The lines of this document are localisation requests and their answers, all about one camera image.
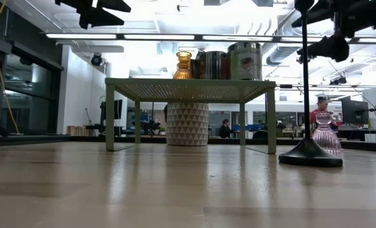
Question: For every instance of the black office desk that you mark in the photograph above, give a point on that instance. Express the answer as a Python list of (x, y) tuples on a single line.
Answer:
[(359, 133)]

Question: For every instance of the person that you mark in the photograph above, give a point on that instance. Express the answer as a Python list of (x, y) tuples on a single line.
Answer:
[(321, 103), (225, 130)]

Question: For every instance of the white geometric patterned vase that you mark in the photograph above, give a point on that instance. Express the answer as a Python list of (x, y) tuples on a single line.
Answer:
[(188, 125)]

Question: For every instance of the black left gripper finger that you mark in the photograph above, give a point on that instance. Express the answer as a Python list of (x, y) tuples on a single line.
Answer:
[(102, 19), (112, 4)]

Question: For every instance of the silver ceiling duct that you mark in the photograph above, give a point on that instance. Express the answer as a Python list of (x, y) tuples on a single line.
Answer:
[(279, 54)]

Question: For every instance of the black ceiling spotlight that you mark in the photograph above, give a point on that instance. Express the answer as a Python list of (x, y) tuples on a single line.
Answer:
[(338, 80)]

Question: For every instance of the long ceiling light bar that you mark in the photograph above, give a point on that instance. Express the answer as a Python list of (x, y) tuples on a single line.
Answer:
[(159, 37)]

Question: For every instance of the dark wall screen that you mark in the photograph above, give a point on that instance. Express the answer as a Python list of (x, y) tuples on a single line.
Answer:
[(118, 109)]

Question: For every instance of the silver tin candle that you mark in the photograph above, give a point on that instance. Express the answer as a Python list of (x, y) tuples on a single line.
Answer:
[(245, 60), (211, 65)]

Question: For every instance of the black computer monitor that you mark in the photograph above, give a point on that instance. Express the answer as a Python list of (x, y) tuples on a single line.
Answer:
[(354, 111)]

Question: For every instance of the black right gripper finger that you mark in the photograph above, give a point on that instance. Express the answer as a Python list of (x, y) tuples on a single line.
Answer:
[(328, 48), (317, 14)]

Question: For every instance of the black metal candlestick holder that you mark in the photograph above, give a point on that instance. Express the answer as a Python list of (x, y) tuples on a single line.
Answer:
[(308, 155)]

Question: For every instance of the black aluminium table frame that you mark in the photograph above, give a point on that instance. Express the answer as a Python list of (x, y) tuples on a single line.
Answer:
[(48, 138)]

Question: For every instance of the amber glass candle holder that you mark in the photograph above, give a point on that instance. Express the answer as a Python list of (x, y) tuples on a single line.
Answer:
[(183, 71)]

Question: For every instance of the round black ceiling speaker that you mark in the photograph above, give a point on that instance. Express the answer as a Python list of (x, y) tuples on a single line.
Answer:
[(96, 59)]

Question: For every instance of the green perforated metal shelf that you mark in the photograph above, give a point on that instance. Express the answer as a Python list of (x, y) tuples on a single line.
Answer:
[(159, 81)]

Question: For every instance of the pink glass candle holder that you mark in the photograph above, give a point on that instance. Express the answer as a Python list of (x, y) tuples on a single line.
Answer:
[(328, 139)]

